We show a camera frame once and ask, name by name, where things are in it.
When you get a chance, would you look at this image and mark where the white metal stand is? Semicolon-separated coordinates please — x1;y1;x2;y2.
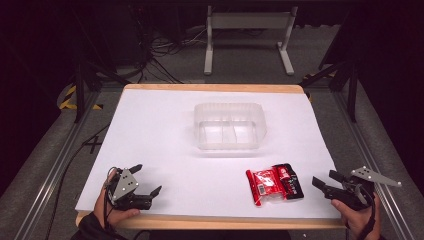
203;5;299;76

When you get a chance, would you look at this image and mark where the red and black snack packet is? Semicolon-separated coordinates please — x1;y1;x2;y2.
245;162;305;207

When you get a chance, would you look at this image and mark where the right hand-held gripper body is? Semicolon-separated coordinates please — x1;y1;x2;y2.
324;165;403;212

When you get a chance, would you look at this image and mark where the white paper sheet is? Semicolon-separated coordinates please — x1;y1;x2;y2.
74;88;341;220

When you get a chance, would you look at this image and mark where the bundle of floor cables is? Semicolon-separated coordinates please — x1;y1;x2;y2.
131;6;208;85

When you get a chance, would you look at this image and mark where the yellow and black hazard tape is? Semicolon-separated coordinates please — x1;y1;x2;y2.
300;71;336;82
58;84;103;111

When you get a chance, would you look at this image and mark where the black floor cable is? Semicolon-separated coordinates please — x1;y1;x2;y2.
44;123;112;240

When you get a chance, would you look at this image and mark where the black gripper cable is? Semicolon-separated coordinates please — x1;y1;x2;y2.
354;186;378;240
102;173;116;236

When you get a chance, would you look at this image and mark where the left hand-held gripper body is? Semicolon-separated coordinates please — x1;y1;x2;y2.
105;166;154;212

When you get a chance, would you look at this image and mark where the person's right hand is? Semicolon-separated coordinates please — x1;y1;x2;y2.
330;192;383;240

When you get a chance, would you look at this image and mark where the clear plastic container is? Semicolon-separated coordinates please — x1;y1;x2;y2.
193;102;268;151

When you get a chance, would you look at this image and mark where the aluminium rail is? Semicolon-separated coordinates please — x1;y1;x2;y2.
13;89;102;240
333;89;416;240

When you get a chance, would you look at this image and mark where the person's left hand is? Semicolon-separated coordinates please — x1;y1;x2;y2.
93;168;141;230

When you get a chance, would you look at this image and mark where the black metal stand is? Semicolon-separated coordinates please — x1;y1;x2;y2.
73;58;132;124
299;58;360;123

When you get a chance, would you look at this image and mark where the black tape cross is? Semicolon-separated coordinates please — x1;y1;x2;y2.
82;135;103;155

